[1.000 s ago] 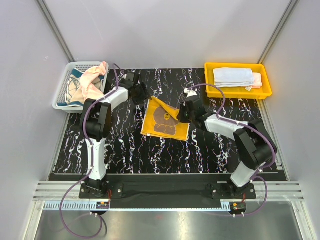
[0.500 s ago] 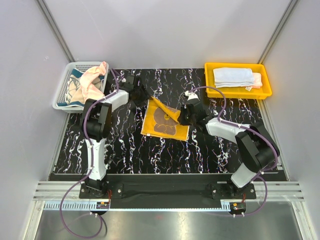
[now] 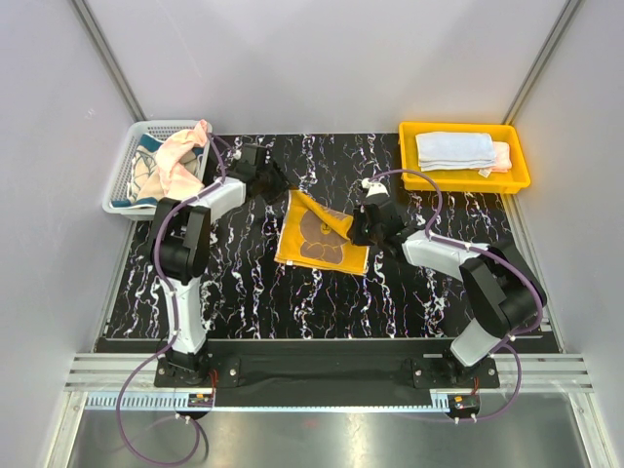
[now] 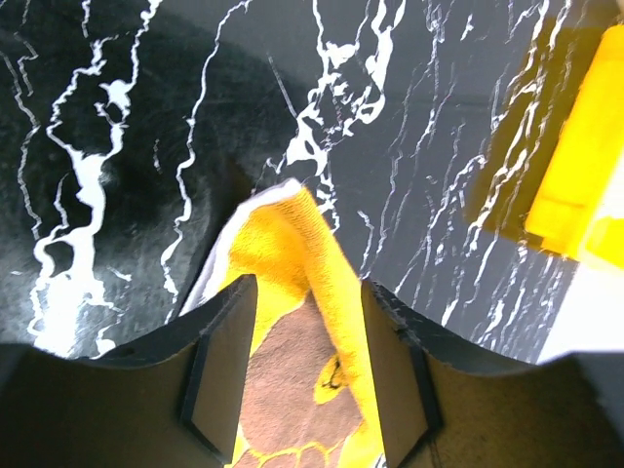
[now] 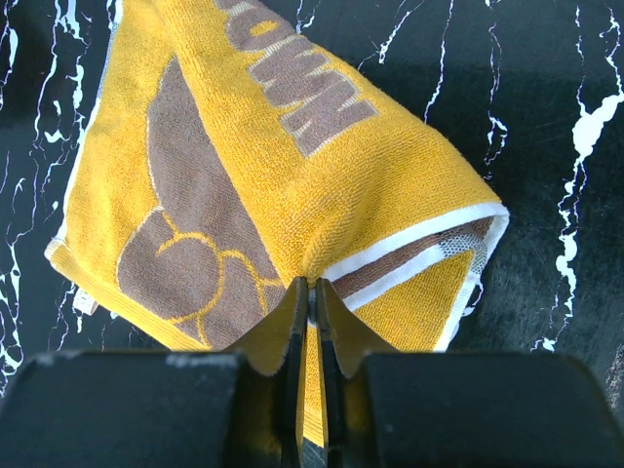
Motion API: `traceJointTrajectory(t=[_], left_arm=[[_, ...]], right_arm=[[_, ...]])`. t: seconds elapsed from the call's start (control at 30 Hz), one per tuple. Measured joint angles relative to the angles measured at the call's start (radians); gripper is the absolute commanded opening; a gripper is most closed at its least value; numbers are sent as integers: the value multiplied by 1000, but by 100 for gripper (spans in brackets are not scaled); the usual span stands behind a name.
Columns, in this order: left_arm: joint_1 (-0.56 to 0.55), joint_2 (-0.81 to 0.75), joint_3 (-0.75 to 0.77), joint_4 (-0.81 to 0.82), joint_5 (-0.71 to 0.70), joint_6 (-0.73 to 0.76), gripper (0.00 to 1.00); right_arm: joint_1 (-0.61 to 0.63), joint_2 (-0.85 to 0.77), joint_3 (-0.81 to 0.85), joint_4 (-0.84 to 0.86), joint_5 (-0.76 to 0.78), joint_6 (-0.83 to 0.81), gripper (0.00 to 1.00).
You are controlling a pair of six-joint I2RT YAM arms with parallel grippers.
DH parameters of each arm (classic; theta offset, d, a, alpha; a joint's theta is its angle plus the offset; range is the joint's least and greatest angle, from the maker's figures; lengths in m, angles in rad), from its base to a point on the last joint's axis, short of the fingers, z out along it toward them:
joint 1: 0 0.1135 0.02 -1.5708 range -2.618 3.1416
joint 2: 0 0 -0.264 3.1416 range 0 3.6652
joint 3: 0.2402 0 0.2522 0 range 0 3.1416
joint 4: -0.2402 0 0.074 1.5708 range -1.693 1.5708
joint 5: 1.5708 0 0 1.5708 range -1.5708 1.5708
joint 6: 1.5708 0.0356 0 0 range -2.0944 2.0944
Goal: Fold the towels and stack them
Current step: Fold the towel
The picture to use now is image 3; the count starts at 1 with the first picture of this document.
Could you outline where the brown towel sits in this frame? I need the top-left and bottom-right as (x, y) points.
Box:
(275, 189), (369, 276)

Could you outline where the pale pink towel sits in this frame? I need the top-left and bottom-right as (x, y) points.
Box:
(155, 120), (208, 200)

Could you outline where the light blue white towel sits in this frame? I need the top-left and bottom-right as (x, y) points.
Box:
(415, 132), (496, 172)

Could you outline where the pink rabbit towel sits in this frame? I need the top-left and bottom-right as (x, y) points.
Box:
(479, 141), (512, 177)

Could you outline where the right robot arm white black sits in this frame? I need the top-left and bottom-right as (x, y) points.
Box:
(348, 176), (547, 387)

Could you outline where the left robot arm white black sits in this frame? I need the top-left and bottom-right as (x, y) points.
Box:
(148, 144), (291, 386)

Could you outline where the teal patterned towel in basket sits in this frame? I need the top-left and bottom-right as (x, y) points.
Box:
(109, 134), (204, 209)

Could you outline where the black marble pattern mat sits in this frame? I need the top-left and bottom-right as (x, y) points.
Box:
(104, 134), (545, 341)

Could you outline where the white perforated plastic basket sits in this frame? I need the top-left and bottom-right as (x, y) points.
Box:
(102, 120), (213, 220)

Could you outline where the yellow plastic tray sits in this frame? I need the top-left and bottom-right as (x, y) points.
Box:
(399, 121), (530, 194)

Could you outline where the right small connector board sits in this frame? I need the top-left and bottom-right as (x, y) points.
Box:
(448, 394), (481, 418)

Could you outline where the small connector board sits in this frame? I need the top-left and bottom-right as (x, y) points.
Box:
(187, 393), (215, 409)
(448, 394), (481, 418)

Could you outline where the left small connector board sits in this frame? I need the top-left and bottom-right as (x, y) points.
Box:
(187, 393), (215, 409)

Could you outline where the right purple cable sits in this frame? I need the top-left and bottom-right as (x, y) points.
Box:
(363, 169), (547, 421)

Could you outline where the purple cable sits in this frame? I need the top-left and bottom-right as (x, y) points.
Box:
(114, 132), (243, 464)
(363, 169), (547, 421)

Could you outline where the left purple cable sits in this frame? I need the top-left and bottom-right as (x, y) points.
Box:
(114, 132), (243, 464)

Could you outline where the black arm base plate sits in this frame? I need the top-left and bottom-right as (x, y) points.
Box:
(154, 338), (500, 390)

